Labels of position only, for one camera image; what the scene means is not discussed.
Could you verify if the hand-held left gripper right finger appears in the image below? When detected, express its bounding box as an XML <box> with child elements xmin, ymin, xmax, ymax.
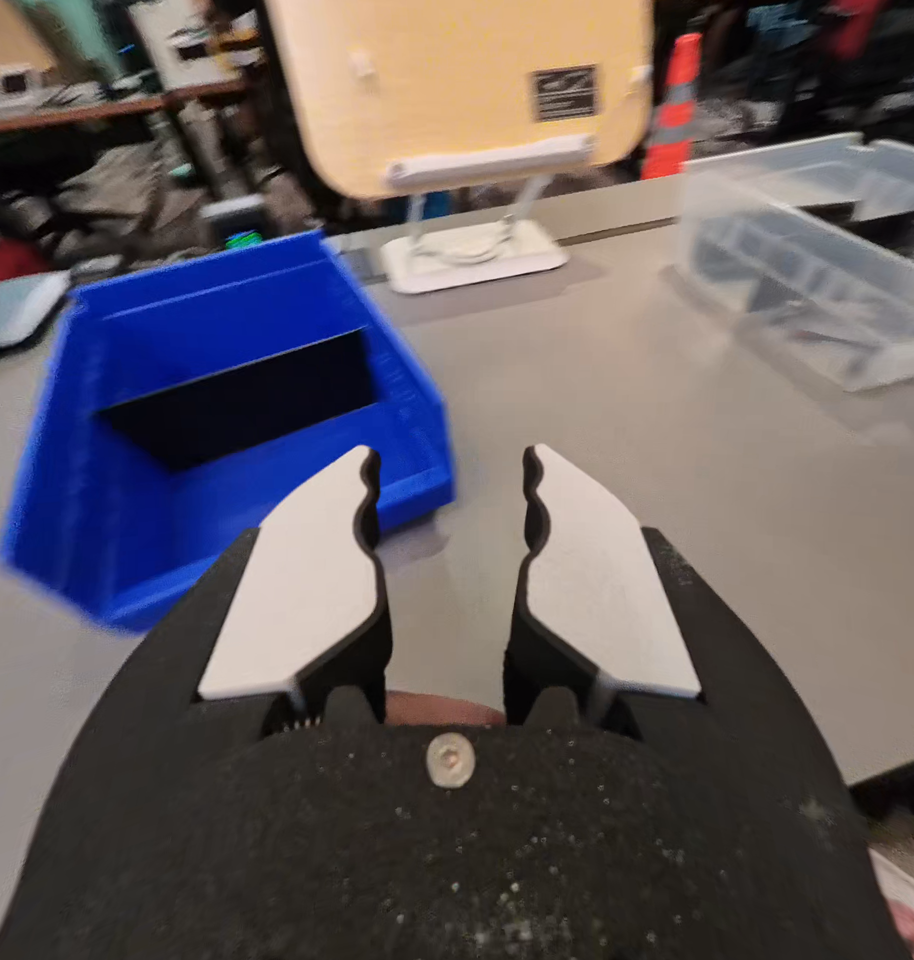
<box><xmin>503</xmin><ymin>442</ymin><xmax>703</xmax><ymax>727</ymax></box>

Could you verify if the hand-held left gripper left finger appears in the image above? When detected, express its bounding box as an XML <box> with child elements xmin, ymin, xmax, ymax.
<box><xmin>196</xmin><ymin>444</ymin><xmax>394</xmax><ymax>730</ymax></box>

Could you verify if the blue plastic bin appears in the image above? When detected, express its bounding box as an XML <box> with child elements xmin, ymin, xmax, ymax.
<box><xmin>0</xmin><ymin>228</ymin><xmax>458</xmax><ymax>633</ymax></box>

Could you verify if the person's left hand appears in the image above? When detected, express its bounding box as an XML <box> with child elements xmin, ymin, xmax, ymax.
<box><xmin>385</xmin><ymin>688</ymin><xmax>508</xmax><ymax>729</ymax></box>

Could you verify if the black power station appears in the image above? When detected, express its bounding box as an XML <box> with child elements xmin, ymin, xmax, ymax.
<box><xmin>200</xmin><ymin>196</ymin><xmax>268</xmax><ymax>254</ymax></box>

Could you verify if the orange traffic cone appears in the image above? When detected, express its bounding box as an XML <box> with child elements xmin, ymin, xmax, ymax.
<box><xmin>640</xmin><ymin>31</ymin><xmax>704</xmax><ymax>181</ymax></box>

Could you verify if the wooden book stand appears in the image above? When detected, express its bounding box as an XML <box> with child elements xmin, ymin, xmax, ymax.
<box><xmin>265</xmin><ymin>0</ymin><xmax>653</xmax><ymax>295</ymax></box>

